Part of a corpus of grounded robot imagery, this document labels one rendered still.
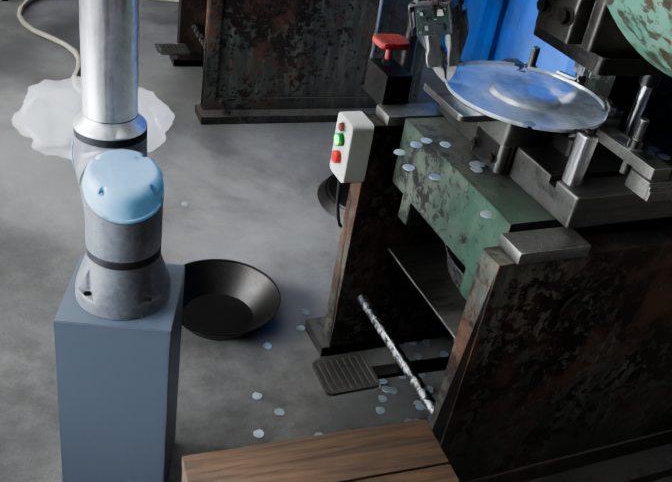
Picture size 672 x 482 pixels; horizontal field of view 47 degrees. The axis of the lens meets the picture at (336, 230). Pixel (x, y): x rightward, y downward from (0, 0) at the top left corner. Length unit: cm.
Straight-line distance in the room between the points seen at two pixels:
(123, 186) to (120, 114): 14
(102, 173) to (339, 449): 55
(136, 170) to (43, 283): 93
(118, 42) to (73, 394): 58
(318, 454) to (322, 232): 121
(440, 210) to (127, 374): 63
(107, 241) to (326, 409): 77
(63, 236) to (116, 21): 114
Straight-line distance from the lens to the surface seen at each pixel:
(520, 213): 134
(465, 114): 131
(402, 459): 126
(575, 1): 138
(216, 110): 295
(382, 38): 164
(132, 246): 122
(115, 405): 139
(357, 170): 161
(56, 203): 241
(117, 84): 125
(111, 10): 121
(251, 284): 205
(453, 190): 144
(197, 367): 186
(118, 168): 122
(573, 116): 141
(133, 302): 126
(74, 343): 131
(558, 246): 129
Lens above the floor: 128
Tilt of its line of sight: 32 degrees down
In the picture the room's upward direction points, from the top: 10 degrees clockwise
